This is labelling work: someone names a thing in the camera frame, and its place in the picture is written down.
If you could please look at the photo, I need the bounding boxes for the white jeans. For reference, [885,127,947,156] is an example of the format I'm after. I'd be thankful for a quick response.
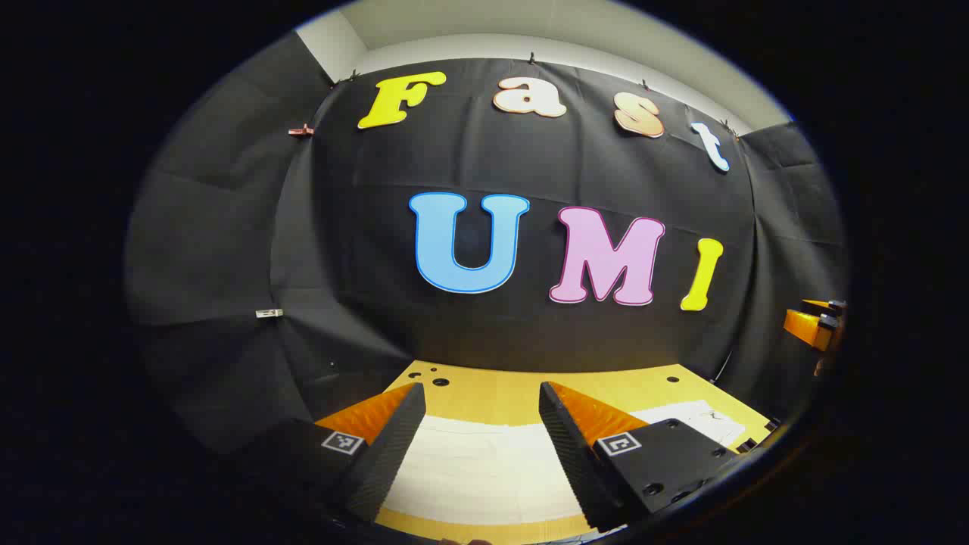
[381,399,748,540]

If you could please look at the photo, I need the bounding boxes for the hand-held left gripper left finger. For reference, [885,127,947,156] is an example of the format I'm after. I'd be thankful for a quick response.
[257,382,426,525]

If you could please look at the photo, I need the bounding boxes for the black backdrop cloth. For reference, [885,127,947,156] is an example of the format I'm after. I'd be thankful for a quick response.
[125,32,847,455]

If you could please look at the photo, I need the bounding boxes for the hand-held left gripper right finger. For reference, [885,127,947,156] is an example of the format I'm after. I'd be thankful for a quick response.
[539,381,739,534]

